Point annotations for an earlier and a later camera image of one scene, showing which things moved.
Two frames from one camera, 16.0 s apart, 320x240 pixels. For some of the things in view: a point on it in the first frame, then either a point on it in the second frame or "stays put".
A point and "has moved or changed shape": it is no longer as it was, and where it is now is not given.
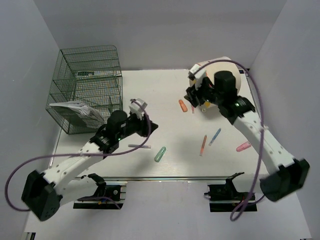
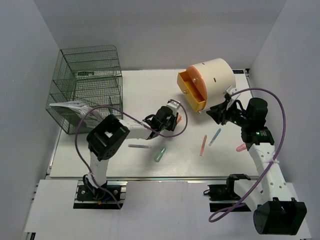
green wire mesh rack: (87, 86) stays put
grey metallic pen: (136, 146) stays put
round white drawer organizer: (212, 66) has moved or changed shape
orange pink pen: (203, 145) stays put
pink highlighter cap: (243, 146) stays put
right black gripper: (194, 95) to (219, 113)
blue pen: (214, 137) stays put
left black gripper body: (135, 125) to (170, 125)
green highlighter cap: (157, 158) stays put
